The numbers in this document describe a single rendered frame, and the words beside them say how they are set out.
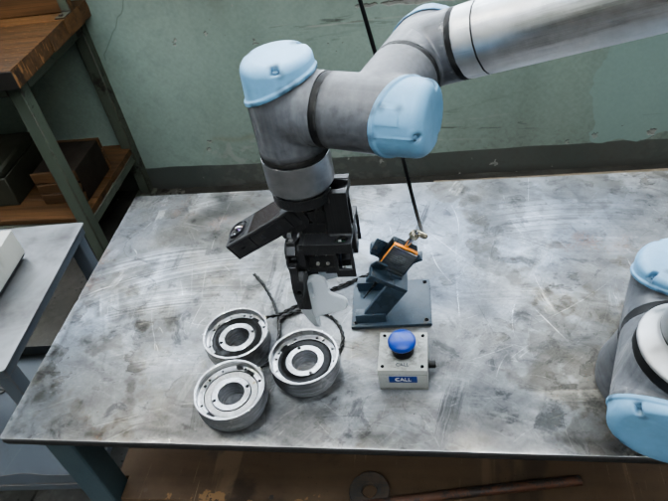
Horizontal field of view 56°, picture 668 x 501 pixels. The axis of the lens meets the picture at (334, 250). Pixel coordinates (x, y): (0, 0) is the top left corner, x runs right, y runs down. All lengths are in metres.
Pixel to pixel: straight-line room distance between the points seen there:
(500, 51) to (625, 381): 0.35
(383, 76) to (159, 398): 0.63
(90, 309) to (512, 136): 1.84
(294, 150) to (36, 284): 1.01
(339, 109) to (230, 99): 2.03
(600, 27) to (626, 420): 0.38
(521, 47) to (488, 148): 1.99
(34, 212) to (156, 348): 1.65
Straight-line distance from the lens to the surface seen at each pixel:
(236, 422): 0.92
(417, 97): 0.57
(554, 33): 0.63
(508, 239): 1.16
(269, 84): 0.61
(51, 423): 1.08
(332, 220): 0.71
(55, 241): 1.66
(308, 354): 0.98
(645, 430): 0.72
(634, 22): 0.62
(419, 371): 0.90
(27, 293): 1.54
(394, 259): 0.96
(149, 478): 1.27
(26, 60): 2.26
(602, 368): 0.94
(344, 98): 0.59
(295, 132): 0.62
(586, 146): 2.68
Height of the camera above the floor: 1.56
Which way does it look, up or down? 41 degrees down
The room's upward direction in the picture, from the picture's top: 11 degrees counter-clockwise
